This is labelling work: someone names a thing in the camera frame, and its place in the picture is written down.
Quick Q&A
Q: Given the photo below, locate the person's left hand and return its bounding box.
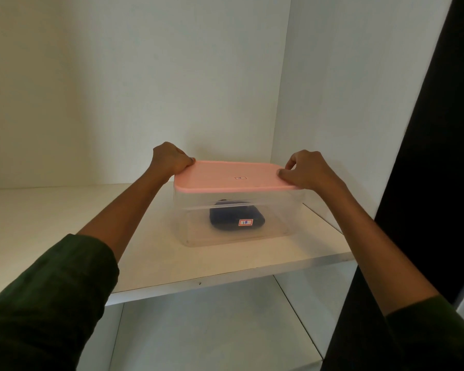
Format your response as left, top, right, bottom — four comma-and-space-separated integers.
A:
150, 141, 196, 186

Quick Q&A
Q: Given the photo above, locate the person's right hand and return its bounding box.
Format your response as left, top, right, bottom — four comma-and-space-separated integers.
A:
277, 150, 347, 194

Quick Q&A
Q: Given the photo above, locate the pink plastic container lid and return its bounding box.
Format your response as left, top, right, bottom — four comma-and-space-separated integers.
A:
173, 161, 299, 195

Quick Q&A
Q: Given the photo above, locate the person's left forearm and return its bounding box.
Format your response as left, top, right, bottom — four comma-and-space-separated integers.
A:
77, 168, 167, 263

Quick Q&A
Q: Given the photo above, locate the person's right forearm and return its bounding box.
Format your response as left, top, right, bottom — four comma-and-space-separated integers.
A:
316, 183, 441, 316

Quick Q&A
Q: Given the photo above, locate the clear plastic storage container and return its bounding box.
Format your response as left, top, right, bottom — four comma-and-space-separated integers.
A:
173, 187, 305, 248

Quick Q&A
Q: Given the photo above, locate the dark blue folded cloth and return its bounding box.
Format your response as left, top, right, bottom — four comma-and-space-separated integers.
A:
210, 199, 267, 232

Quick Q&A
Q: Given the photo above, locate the dark cabinet door panel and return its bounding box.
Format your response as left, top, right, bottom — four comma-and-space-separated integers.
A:
320, 0, 464, 371

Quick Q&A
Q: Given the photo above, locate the white wooden shelf board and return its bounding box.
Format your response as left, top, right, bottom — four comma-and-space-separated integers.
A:
0, 181, 357, 308
107, 274, 325, 371

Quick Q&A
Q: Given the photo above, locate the dark green left sleeve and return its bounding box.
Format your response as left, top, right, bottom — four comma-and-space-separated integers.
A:
0, 233, 120, 371

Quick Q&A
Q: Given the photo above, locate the dark green sleeve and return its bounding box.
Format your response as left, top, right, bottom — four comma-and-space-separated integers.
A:
0, 233, 120, 371
385, 294, 464, 371

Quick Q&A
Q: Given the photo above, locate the dark green right sleeve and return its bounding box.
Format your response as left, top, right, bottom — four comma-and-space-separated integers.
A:
385, 294, 464, 371

